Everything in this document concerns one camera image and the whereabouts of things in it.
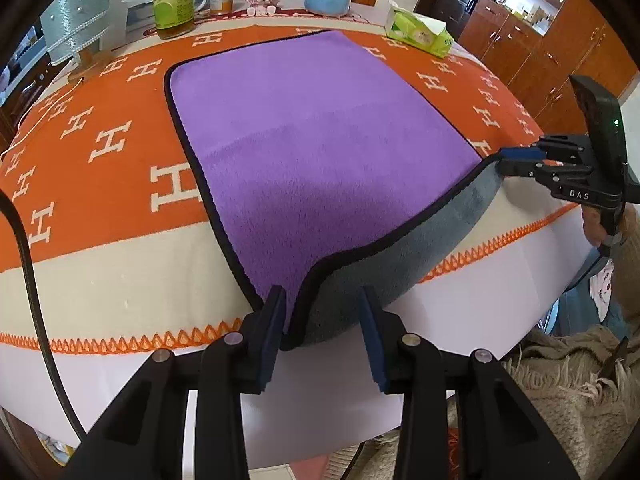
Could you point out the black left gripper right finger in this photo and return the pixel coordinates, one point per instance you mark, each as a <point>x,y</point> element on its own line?
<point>501,435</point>

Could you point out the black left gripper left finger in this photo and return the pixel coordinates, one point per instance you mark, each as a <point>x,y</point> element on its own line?
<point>140,435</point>

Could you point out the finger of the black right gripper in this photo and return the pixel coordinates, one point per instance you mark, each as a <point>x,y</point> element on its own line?
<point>521,168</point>
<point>523,153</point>

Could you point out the purple and grey towel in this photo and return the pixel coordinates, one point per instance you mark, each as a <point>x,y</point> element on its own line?
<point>323,171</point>

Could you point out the right hand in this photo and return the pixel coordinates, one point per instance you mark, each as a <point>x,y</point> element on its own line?
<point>595,233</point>

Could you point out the beige fringed knit throw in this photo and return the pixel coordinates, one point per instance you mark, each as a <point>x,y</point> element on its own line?
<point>591,415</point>

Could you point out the brown wooden cabinet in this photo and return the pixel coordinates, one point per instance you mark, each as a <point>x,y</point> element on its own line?
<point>537,68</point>

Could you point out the green tissue pack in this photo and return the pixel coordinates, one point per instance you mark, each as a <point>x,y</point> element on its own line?
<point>419,31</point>

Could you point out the orange H-pattern blanket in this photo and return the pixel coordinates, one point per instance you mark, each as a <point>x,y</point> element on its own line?
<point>124,259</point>

